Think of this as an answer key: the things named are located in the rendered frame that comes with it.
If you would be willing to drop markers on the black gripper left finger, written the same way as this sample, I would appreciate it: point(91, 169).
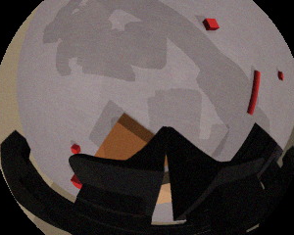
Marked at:
point(141, 175)

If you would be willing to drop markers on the red flat bar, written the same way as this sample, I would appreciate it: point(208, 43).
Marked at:
point(256, 84)

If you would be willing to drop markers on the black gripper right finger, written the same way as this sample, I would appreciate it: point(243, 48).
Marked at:
point(194, 175)

